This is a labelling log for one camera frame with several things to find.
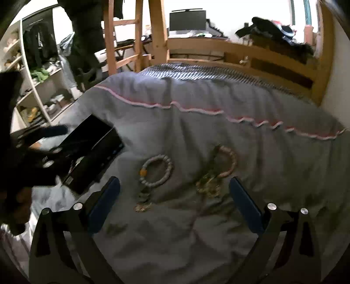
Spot white beaded bracelet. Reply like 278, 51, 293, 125
138, 154, 174, 188

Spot pink beaded bracelet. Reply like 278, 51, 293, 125
210, 144, 238, 179

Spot black jewelry box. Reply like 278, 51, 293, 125
28, 113, 125, 195

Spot green folded cloth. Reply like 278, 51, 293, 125
30, 68, 50, 83

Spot black office chair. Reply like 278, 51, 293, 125
76, 54, 109, 92

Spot small gold charm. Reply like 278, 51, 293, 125
134, 203, 152, 213

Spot white shelving unit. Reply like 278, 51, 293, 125
1, 20, 81, 133

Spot hanging dark clothes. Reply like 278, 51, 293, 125
23, 21, 58, 70

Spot grey duvet with red trim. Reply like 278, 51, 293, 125
30, 71, 350, 284

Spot wooden ladder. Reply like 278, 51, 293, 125
103, 0, 143, 76

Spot checkered bed sheet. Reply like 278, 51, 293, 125
140, 63, 313, 104

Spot black computer monitor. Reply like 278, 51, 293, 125
169, 9, 207, 31

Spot dark clothes pile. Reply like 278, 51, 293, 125
236, 17, 314, 64

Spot wooden bed frame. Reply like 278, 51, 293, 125
149, 1, 335, 106

